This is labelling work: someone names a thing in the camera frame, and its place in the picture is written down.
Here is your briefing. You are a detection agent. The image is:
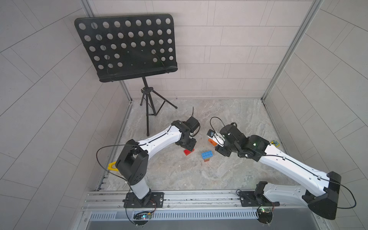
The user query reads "red 2x4 lego brick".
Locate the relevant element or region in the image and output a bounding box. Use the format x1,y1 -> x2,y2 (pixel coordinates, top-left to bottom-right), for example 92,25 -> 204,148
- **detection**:
184,149 -> 194,156

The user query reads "blue 2x4 lego brick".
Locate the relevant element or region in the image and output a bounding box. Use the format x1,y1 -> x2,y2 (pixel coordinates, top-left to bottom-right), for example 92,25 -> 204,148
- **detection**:
201,151 -> 213,160

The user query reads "orange half-round lego piece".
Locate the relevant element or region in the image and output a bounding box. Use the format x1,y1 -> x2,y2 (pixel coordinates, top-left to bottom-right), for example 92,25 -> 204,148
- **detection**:
208,139 -> 218,146

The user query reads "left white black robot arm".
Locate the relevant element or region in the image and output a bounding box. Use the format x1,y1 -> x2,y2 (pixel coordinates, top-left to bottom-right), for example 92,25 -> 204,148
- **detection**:
115,117 -> 200,205

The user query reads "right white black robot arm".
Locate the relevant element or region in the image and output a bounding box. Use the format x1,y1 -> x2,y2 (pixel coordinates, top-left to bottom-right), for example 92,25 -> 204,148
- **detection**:
207,123 -> 342,220

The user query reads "small yellow toy piece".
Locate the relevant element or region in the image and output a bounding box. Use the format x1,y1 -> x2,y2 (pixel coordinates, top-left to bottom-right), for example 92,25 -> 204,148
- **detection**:
270,140 -> 280,147

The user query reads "right controller circuit board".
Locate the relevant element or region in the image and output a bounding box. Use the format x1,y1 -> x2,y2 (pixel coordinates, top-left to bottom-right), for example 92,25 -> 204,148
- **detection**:
256,207 -> 273,224

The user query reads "controller circuit board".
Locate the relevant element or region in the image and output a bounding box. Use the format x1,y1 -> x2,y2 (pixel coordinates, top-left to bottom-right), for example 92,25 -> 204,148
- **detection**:
256,207 -> 273,224
133,211 -> 153,226

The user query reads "yellow triangular plastic piece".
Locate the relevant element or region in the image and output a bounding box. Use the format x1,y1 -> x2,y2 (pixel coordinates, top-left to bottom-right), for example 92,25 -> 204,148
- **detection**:
107,162 -> 118,172

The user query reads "left controller circuit board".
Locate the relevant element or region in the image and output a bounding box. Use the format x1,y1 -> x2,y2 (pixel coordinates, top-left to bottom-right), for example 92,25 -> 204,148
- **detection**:
133,211 -> 153,226

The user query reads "black perforated music stand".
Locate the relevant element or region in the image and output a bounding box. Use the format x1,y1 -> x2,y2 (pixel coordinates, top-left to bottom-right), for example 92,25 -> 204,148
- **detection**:
74,13 -> 178,137

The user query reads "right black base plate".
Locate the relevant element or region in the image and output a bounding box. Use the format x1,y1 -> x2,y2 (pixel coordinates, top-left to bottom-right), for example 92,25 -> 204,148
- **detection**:
236,189 -> 280,207

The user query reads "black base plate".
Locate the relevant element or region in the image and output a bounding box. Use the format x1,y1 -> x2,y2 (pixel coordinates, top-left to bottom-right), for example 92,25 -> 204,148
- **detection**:
236,189 -> 280,207
123,192 -> 164,209

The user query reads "aluminium mounting rail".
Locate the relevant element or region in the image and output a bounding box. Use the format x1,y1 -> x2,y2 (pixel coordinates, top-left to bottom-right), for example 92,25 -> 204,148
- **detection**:
82,184 -> 308,210

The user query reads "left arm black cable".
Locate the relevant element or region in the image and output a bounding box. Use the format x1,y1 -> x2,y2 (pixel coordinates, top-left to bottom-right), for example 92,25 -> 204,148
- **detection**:
96,143 -> 136,185

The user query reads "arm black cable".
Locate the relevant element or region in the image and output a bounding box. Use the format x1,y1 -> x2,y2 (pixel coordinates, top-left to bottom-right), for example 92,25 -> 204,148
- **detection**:
316,175 -> 357,209
96,143 -> 136,185

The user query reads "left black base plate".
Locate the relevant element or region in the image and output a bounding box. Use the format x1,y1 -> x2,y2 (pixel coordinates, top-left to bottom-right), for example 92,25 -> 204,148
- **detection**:
123,192 -> 164,209

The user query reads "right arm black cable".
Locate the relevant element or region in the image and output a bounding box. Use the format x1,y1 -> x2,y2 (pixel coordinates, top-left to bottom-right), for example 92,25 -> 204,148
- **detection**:
316,175 -> 357,209

